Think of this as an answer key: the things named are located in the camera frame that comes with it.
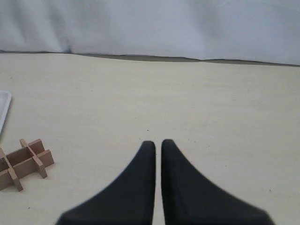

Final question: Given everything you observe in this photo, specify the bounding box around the white plastic tray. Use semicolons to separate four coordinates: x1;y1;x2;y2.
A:
0;90;12;133

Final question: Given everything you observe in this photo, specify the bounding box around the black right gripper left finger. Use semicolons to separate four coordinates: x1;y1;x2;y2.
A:
57;141;156;225

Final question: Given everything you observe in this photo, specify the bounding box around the white backdrop cloth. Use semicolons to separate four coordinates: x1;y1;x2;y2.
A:
0;0;300;65

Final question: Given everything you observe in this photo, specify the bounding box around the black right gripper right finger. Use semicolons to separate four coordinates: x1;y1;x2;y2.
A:
161;139;274;225

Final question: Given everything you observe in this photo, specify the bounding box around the notched wooden piece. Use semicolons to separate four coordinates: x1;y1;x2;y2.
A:
0;150;54;190
0;149;23;191
6;139;45;166
19;139;47;179

